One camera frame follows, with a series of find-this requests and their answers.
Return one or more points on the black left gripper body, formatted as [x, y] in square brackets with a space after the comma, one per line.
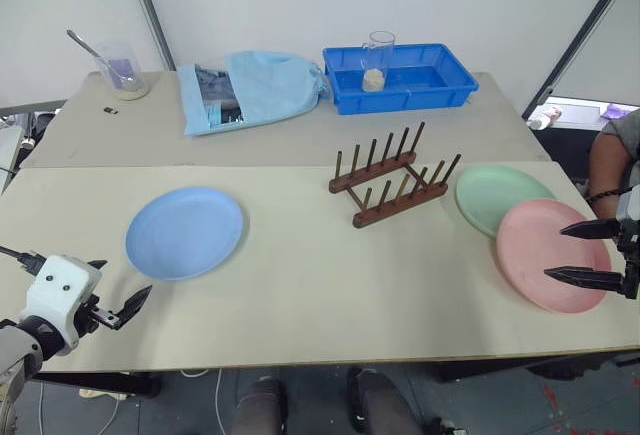
[90, 317]

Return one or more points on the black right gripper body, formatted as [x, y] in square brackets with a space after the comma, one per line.
[632, 255]

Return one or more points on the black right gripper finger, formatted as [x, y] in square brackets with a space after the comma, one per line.
[590, 277]
[595, 229]

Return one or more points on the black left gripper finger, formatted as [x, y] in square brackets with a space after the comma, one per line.
[132, 305]
[98, 264]

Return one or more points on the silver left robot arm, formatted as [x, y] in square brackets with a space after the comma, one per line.
[20, 350]

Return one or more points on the wooden dish rack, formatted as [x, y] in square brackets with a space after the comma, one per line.
[380, 212]

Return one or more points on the pink plastic plate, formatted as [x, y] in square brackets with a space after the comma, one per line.
[535, 255]

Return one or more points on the blue plastic plate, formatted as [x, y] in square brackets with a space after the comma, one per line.
[185, 232]

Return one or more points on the person grey shirt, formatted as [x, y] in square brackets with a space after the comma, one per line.
[625, 127]

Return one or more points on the green plastic plate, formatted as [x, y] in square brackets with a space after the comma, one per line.
[492, 192]

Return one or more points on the purple cloth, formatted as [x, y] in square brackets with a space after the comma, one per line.
[616, 111]

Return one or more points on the white plastic bottle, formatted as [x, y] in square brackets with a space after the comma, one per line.
[544, 119]

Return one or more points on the small black clip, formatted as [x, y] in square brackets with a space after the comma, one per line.
[110, 111]

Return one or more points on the dark rounded shape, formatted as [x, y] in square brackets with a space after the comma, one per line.
[260, 407]
[382, 405]

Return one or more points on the wide glass beaker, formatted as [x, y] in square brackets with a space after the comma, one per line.
[125, 75]

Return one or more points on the grey tent pole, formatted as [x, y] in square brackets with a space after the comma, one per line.
[150, 10]
[580, 37]

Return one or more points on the metal spoon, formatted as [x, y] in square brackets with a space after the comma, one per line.
[87, 46]

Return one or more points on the blue plastic bin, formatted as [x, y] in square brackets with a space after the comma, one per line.
[425, 75]

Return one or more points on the tall glass measuring jug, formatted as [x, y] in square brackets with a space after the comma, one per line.
[376, 62]

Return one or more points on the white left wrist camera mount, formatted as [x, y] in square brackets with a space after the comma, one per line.
[60, 287]

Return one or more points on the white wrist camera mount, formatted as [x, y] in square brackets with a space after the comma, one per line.
[60, 287]
[629, 204]

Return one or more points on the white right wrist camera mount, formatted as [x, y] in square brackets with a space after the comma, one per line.
[629, 204]

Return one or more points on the black table frame bar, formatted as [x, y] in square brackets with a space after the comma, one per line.
[100, 382]

